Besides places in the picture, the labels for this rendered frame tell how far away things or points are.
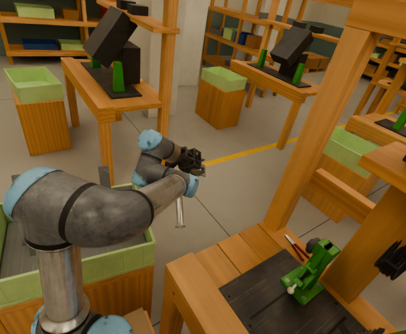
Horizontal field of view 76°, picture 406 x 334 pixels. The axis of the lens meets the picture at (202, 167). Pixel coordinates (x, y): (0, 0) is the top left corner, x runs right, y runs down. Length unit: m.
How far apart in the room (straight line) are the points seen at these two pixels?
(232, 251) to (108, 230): 0.90
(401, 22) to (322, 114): 0.35
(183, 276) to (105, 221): 0.73
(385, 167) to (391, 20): 0.44
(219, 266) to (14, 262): 0.86
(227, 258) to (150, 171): 0.62
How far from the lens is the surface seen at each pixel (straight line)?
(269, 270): 1.29
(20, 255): 1.40
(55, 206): 0.51
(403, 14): 1.04
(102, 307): 1.50
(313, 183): 1.33
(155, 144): 0.86
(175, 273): 1.18
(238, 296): 1.17
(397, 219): 1.11
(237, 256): 1.30
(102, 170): 1.26
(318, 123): 1.14
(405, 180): 0.92
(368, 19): 1.07
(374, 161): 0.94
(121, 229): 0.50
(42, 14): 6.54
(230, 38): 6.88
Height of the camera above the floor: 1.90
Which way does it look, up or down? 35 degrees down
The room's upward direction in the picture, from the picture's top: 11 degrees clockwise
